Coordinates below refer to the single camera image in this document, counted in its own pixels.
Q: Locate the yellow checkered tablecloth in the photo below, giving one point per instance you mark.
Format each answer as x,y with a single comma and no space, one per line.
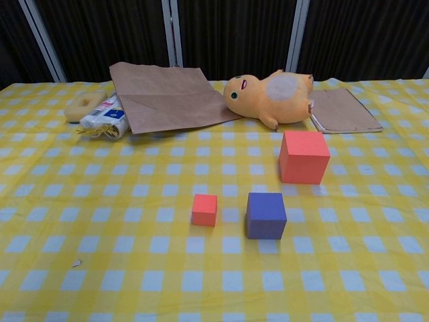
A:
134,201

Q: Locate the brown spiral notebook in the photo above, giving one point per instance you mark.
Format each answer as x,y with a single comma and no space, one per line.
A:
342,110

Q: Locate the orange plush toy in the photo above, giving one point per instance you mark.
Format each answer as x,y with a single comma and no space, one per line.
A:
268,100

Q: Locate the purple foam cube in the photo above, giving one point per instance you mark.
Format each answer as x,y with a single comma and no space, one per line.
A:
264,218

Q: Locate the large red foam cube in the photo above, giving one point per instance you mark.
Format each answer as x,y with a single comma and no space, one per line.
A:
301,167

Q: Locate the yellow sponge with hole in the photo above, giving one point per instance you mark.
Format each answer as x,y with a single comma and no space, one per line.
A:
75,112

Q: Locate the white partition post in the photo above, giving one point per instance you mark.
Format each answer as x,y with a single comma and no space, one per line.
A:
43,40
426,73
171,33
297,33

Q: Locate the small red foam cube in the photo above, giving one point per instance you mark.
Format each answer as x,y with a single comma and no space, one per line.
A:
204,211

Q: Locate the yellow shredded paper bundle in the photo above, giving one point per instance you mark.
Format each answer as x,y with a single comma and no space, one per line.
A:
95,132

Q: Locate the white plastic package blue label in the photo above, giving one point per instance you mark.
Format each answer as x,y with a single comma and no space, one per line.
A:
100,119

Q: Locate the small white paper scrap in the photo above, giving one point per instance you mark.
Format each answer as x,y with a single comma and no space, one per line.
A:
77,263

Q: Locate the brown paper bag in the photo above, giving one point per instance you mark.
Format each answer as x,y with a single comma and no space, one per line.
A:
167,97

